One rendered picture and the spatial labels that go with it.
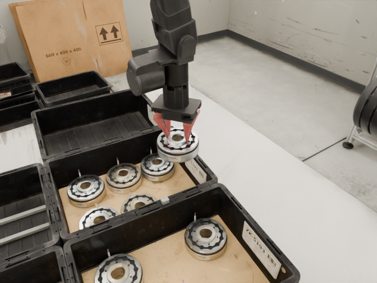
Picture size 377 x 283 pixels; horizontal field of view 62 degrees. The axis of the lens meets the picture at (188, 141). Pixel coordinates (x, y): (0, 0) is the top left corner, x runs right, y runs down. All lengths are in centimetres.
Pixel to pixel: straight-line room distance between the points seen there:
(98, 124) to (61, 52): 228
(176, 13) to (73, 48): 296
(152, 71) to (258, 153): 77
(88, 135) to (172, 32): 70
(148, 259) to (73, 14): 296
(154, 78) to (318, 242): 70
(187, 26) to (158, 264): 53
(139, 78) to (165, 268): 43
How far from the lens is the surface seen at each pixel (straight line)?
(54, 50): 347
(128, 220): 75
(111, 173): 98
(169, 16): 58
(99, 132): 121
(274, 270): 75
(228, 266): 79
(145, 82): 62
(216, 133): 139
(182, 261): 79
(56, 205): 83
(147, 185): 96
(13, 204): 103
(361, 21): 348
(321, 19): 370
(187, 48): 61
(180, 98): 68
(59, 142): 121
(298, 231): 106
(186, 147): 75
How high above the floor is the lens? 150
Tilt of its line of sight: 37 degrees down
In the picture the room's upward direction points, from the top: straight up
